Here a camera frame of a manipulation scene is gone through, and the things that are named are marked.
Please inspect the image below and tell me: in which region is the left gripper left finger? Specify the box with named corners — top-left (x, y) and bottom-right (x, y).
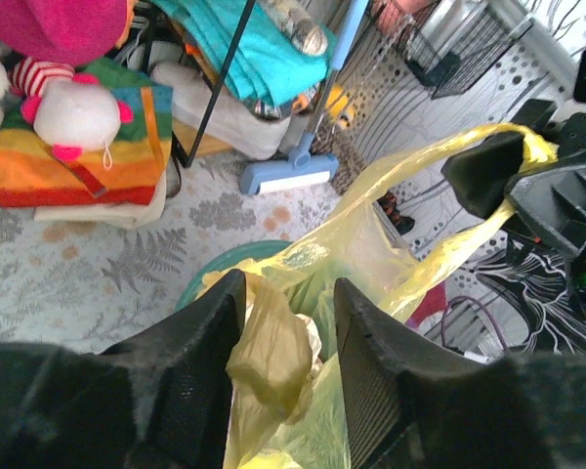
top-left (101, 270), bottom-right (246, 468)

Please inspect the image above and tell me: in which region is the white pink snowman plush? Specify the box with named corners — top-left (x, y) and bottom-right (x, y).
top-left (11, 58), bottom-right (134, 162)

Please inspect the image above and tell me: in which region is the orange plush toy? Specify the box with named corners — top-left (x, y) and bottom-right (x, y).
top-left (114, 0), bottom-right (137, 49)

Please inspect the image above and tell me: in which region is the teal folded cloth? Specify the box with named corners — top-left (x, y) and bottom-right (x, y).
top-left (155, 0), bottom-right (336, 106)

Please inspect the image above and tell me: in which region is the yellow duck plush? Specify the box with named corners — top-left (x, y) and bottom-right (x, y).
top-left (326, 84), bottom-right (356, 130)

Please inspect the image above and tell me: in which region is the grey fluffy duster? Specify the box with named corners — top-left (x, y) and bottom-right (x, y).
top-left (316, 28), bottom-right (419, 196)

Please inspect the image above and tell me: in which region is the wooden shelf rack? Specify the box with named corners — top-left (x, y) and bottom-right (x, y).
top-left (140, 0), bottom-right (256, 168)

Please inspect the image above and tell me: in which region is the rainbow striped bag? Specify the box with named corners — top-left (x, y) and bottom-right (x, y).
top-left (0, 58), bottom-right (173, 208)

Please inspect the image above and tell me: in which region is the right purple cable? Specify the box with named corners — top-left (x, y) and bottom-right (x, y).
top-left (439, 295), bottom-right (512, 353)

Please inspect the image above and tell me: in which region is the magenta fabric bag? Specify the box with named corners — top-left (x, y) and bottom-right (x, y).
top-left (0, 0), bottom-right (127, 65)

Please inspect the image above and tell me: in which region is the silver foil pouch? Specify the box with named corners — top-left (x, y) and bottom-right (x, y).
top-left (408, 0), bottom-right (487, 56)

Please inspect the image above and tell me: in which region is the yellow trash bag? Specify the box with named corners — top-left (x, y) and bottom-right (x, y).
top-left (224, 123), bottom-right (557, 468)

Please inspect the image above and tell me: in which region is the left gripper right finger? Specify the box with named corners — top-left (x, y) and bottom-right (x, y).
top-left (334, 278), bottom-right (488, 468)

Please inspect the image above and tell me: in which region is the black wire basket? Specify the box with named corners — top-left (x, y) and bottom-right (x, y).
top-left (369, 1), bottom-right (533, 99)

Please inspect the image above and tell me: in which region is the teal trash bin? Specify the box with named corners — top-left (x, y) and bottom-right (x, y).
top-left (176, 239), bottom-right (291, 311)

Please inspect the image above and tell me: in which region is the blue floor mop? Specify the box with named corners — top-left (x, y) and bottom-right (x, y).
top-left (239, 0), bottom-right (368, 195)

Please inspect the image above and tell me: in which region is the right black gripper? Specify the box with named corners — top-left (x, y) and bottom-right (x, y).
top-left (441, 101), bottom-right (586, 259)

